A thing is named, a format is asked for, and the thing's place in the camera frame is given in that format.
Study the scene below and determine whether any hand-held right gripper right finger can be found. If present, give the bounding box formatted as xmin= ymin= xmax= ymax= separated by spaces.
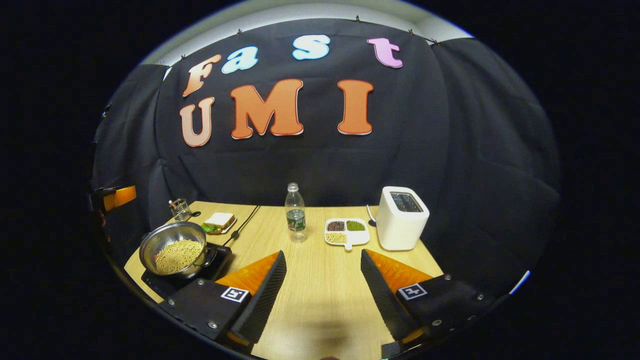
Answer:
xmin=360 ymin=248 xmax=497 ymax=359

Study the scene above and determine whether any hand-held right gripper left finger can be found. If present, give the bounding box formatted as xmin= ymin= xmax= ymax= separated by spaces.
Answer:
xmin=159 ymin=250 xmax=288 ymax=352

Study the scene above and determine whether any steel pot with black handles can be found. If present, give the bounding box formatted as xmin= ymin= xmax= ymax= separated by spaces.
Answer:
xmin=138 ymin=221 xmax=219 ymax=280

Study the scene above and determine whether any black induction cooktop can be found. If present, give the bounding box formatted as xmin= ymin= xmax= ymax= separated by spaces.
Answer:
xmin=140 ymin=242 xmax=234 ymax=301

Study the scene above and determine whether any heap of yellow soybeans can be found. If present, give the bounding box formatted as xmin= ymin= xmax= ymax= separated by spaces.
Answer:
xmin=154 ymin=239 xmax=205 ymax=276

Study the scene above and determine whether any white divided bean dish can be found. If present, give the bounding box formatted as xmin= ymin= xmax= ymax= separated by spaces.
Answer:
xmin=323 ymin=217 xmax=371 ymax=251

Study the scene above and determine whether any white toaster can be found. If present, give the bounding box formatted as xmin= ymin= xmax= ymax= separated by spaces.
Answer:
xmin=375 ymin=185 xmax=431 ymax=252

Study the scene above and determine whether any sandwich on small plate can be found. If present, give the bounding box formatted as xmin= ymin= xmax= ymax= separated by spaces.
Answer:
xmin=201 ymin=211 xmax=239 ymax=235

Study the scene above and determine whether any clear plastic water bottle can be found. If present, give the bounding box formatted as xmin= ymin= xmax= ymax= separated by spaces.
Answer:
xmin=284 ymin=182 xmax=307 ymax=244

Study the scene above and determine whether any small metal wire basket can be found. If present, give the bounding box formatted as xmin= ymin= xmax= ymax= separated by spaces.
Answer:
xmin=168 ymin=198 xmax=194 ymax=223

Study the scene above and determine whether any black power cable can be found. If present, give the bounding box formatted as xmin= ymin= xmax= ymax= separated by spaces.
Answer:
xmin=223 ymin=204 xmax=261 ymax=247

